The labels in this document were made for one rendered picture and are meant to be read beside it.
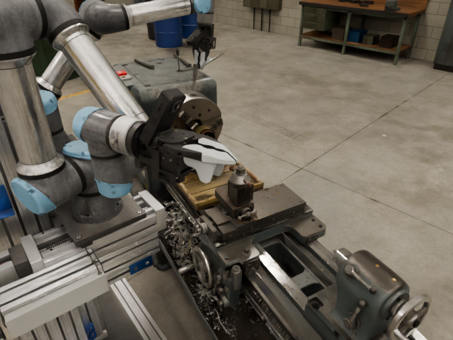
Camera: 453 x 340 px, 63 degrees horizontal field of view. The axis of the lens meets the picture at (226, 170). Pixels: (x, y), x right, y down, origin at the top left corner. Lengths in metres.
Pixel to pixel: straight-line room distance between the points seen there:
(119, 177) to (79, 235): 0.39
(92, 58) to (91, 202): 0.44
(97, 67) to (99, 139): 0.22
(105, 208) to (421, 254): 2.36
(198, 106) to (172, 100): 1.23
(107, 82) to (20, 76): 0.18
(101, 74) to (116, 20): 0.64
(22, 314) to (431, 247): 2.66
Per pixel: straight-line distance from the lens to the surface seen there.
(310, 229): 1.54
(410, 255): 2.98
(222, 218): 1.45
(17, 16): 0.91
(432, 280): 2.86
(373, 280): 1.07
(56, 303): 1.15
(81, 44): 0.94
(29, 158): 1.01
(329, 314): 1.23
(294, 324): 1.28
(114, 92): 0.90
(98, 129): 0.75
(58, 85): 1.68
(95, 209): 1.17
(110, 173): 0.80
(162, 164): 0.67
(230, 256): 1.39
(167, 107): 0.64
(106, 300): 2.25
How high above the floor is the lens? 1.88
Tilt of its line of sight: 32 degrees down
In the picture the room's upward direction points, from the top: straight up
